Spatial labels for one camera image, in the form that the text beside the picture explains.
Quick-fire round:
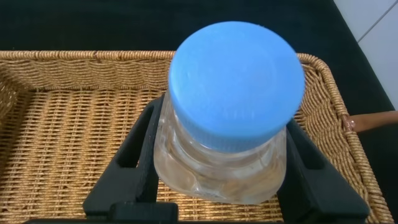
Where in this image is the black table cloth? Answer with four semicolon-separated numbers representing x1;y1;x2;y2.
0;0;398;224

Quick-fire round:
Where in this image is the wicker basket with brown handles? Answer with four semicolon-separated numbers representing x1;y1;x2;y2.
0;50;398;224

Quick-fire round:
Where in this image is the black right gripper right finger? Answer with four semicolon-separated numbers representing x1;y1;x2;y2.
276;118;371;224

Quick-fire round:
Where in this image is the clear bottle with blue cap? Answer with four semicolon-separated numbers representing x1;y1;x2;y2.
153;21;306;205

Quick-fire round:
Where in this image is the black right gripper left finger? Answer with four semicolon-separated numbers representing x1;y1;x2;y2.
82;95;165;218

